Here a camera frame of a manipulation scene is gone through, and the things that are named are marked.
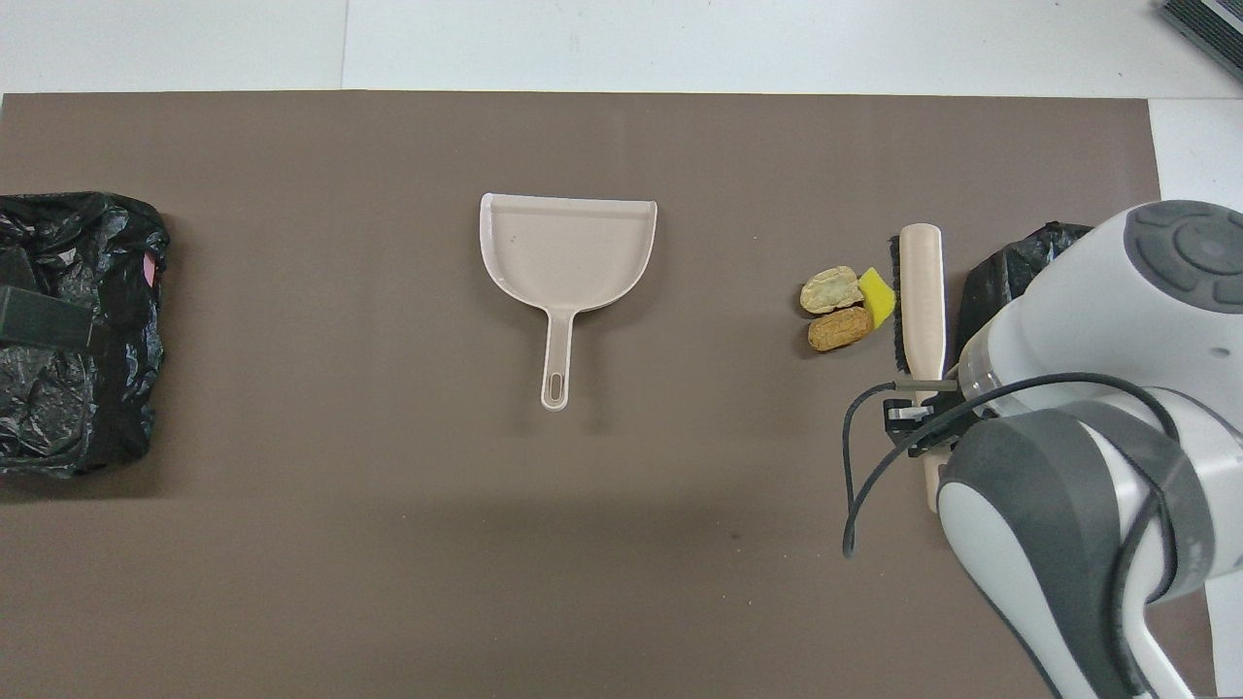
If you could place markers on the beige plastic dustpan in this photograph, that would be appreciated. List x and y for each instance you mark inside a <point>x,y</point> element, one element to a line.
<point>568,248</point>

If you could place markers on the beige hand brush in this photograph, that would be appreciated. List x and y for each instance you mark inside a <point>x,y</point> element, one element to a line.
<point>923,291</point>

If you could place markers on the grey ribbed panel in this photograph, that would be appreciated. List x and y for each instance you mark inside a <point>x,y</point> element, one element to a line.
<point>1209,29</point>

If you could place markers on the open black bag-lined bin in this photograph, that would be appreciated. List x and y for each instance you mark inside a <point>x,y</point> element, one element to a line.
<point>1000,282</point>

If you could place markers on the brown table mat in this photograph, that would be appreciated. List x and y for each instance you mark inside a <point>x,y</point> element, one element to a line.
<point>388,534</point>

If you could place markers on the right black trash bag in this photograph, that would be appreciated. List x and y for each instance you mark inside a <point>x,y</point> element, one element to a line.
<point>78,408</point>

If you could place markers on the small yellow sponge piece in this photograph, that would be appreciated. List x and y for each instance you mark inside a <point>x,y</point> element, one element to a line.
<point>879,296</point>

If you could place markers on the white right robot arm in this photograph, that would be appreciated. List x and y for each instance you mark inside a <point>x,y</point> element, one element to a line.
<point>1088,340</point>

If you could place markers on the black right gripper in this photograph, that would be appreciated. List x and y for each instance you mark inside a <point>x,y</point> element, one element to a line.
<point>923,432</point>

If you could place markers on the brown bread roll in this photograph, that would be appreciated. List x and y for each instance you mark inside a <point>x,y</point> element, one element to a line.
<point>840,329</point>

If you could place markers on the pale torn bread piece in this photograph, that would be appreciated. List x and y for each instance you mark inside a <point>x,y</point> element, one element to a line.
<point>831,289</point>

